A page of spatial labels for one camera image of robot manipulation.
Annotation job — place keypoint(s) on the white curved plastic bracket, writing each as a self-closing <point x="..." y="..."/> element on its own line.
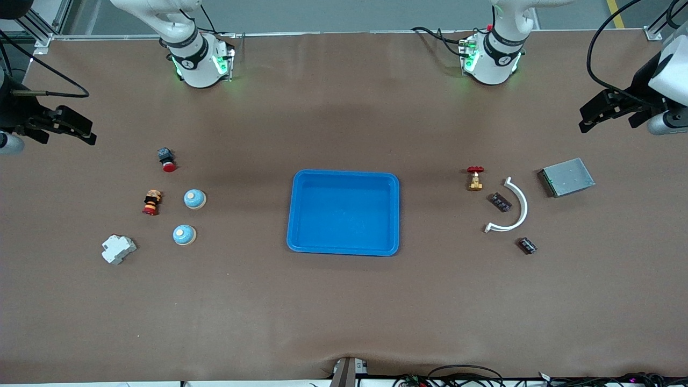
<point x="523" y="207"/>

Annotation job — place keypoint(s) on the white circuit breaker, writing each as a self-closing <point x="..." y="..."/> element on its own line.
<point x="118" y="249"/>

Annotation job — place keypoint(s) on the red push button, dark body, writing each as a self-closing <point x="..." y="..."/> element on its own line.
<point x="165" y="157"/>

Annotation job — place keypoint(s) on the aluminium frame post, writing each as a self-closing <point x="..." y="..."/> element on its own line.
<point x="658" y="29"/>
<point x="40" y="27"/>

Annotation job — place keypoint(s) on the blue plastic tray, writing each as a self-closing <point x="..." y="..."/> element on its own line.
<point x="344" y="215"/>

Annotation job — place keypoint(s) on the silver metal module box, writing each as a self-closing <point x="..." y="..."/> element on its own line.
<point x="568" y="177"/>

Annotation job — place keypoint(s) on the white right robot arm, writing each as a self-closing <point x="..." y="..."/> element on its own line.
<point x="193" y="59"/>

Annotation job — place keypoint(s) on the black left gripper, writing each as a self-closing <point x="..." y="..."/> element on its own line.
<point x="640" y="86"/>

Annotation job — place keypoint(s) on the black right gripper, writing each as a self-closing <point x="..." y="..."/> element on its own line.
<point x="16" y="112"/>

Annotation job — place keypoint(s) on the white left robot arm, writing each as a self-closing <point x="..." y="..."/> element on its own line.
<point x="494" y="54"/>

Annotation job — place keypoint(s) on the light blue service bell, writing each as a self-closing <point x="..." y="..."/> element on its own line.
<point x="194" y="199"/>
<point x="184" y="235"/>

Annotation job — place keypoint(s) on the small dark capacitor block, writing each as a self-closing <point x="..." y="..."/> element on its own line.
<point x="500" y="202"/>
<point x="528" y="245"/>

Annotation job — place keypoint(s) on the red emergency button, orange-black body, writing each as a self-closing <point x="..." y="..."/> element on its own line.
<point x="151" y="203"/>

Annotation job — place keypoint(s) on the metal table clamp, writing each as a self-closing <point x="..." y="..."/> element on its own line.
<point x="345" y="373"/>

